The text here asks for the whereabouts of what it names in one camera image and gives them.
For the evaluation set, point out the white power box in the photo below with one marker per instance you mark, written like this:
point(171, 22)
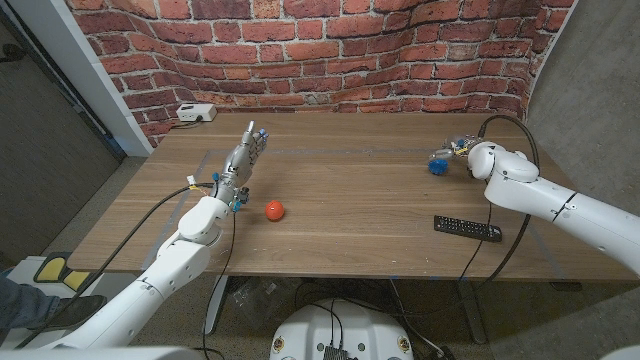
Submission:
point(195, 112)

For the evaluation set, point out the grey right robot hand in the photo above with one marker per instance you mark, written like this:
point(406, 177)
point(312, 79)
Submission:
point(457, 147)

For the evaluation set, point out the blue stress ball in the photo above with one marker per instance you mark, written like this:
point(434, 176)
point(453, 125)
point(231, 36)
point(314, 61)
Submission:
point(438, 167)

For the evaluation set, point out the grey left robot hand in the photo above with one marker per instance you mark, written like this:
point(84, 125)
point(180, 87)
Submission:
point(237, 165)

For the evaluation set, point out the grey table leg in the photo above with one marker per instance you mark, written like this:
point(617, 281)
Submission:
point(472, 310)
point(214, 305)

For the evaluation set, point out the black TV remote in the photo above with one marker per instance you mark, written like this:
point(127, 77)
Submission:
point(467, 229)

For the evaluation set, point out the printed brick backdrop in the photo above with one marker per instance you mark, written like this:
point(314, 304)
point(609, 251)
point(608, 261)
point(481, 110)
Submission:
point(320, 55)

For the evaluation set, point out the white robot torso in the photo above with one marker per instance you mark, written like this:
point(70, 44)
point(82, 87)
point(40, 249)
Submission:
point(310, 330)

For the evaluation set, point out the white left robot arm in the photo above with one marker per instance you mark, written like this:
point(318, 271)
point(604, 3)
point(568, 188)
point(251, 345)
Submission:
point(170, 270)

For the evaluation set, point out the white pillar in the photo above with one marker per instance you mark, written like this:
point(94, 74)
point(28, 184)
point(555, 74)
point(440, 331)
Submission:
point(90, 75)

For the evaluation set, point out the person's leg in jeans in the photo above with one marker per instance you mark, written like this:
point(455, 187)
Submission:
point(22, 305)

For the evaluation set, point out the orange ball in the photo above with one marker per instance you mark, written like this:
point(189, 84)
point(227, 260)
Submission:
point(274, 210)

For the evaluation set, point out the black shoe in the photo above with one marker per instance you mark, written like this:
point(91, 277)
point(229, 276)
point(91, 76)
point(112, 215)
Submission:
point(75, 310)

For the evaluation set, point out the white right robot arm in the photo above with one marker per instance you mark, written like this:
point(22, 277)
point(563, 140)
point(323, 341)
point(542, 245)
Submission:
point(550, 205)

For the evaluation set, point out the yellow foot pedal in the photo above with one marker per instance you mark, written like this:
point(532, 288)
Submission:
point(76, 280)
point(50, 268)

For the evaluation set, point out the clear plastic bag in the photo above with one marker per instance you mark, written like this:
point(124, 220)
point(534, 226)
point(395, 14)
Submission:
point(260, 300)

